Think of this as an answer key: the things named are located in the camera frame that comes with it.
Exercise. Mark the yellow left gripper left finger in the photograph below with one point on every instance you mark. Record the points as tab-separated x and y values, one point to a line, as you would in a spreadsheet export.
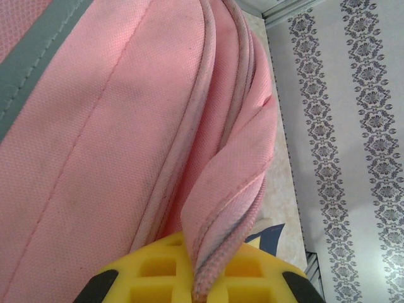
151	277

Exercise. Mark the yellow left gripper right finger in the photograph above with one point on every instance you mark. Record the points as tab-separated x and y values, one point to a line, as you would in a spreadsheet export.
262	277

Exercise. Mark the pink backpack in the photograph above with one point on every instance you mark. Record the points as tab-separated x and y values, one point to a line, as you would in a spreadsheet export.
94	126

